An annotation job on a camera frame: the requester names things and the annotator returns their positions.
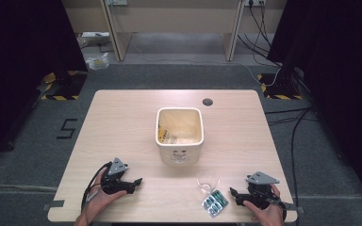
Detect white power strip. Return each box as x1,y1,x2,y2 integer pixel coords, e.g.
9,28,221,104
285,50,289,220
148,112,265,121
80,30,111,39

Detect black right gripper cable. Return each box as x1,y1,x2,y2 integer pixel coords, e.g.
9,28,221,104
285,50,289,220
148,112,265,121
262,191,288,221

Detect black curtain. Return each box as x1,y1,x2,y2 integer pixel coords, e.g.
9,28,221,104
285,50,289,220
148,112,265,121
0,0,89,169
266,0,362,216

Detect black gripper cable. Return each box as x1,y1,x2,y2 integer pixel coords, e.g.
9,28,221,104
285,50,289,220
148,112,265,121
262,191,288,221
80,161,113,215

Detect green pill blister pack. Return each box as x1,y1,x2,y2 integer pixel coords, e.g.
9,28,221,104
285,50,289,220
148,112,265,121
201,188,230,218

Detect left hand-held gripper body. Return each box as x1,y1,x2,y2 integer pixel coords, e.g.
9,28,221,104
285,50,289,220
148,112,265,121
100,157,130,195

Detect white wall socket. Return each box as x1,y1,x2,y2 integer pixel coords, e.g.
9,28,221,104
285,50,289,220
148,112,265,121
243,0,267,8

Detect grey tape strip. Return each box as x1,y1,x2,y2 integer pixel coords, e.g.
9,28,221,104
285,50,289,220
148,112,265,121
283,202,304,215
41,199,66,212

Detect light wooden desk frame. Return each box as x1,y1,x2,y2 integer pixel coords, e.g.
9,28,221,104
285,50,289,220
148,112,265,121
99,0,247,63

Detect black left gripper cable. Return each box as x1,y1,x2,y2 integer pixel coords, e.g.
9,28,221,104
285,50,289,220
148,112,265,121
80,161,113,215

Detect person's right hand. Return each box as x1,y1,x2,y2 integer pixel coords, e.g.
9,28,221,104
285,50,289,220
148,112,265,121
242,183,286,226

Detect white plastic bin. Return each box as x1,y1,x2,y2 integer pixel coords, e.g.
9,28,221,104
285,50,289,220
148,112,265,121
155,106,206,167

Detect clear plastic bag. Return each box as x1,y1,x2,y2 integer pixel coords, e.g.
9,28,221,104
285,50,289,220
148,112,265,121
85,52,110,72

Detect person's left hand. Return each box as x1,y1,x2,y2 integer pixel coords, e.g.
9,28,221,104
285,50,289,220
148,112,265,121
84,169,128,221

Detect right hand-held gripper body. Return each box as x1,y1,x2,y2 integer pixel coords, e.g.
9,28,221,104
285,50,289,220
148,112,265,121
245,170,281,210

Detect black floor cable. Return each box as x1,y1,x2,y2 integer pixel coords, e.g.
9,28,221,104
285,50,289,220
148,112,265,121
264,105,320,226

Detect black floor cables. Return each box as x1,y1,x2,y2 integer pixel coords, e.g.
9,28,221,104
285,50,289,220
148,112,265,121
237,4,284,69

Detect stand base with striped tape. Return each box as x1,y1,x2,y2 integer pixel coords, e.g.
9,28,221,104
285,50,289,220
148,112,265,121
40,70,89,102
256,72,305,101

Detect clear plastic wrapper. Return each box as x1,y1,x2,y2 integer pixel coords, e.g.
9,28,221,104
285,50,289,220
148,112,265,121
196,170,222,196

